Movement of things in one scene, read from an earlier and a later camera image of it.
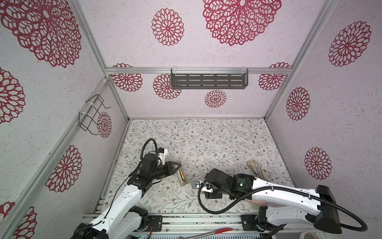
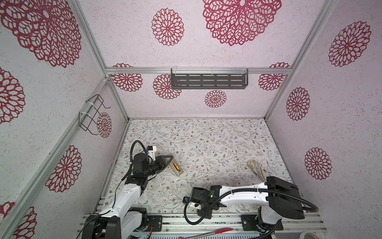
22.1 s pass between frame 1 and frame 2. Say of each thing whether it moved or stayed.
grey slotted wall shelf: stayed
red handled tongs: stayed
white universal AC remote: moved
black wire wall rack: stayed
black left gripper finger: moved
